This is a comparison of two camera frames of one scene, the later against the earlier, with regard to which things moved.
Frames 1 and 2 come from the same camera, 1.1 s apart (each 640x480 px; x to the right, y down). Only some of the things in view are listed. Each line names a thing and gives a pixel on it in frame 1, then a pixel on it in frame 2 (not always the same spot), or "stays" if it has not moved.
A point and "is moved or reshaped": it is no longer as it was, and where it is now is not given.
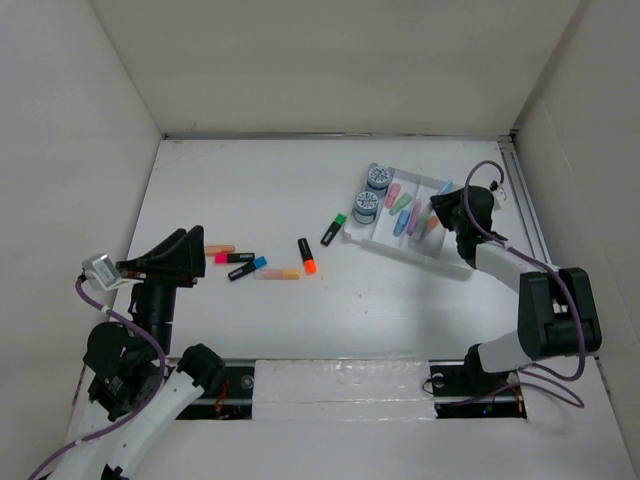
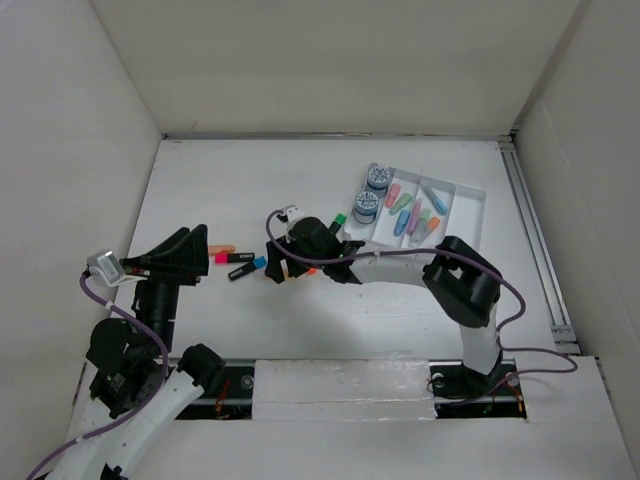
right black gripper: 443,201 to 275,268
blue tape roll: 366,206 stays
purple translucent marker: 414,217 stays
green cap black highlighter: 331,233 stays
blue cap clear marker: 448,186 is moved or reshaped
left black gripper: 179,264 stays
